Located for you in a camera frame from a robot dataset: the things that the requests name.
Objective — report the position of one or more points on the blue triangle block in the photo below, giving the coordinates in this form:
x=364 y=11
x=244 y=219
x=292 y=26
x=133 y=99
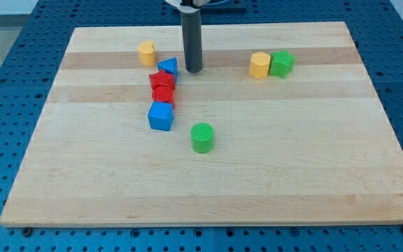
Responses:
x=170 y=66

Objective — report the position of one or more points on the green cylinder block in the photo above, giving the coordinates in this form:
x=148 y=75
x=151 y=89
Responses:
x=202 y=137

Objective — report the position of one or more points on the blue cube block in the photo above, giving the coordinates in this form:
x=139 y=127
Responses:
x=161 y=116

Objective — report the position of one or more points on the red cylinder block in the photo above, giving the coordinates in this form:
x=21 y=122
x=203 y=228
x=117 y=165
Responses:
x=163 y=94

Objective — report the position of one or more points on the red star block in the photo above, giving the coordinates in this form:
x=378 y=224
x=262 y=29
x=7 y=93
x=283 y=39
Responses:
x=162 y=78

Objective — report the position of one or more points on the wooden board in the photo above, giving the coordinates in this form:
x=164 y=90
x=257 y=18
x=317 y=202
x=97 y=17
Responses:
x=314 y=148

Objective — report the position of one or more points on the yellow hexagon block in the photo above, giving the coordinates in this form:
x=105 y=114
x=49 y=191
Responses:
x=259 y=65

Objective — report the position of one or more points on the yellow heart block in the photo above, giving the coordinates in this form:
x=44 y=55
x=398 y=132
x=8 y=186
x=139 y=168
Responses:
x=147 y=54

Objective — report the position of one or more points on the green star block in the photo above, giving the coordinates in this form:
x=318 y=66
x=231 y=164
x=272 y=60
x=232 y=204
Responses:
x=281 y=63

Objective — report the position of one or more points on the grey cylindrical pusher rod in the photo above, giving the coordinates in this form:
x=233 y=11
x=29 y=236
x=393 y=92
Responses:
x=192 y=39

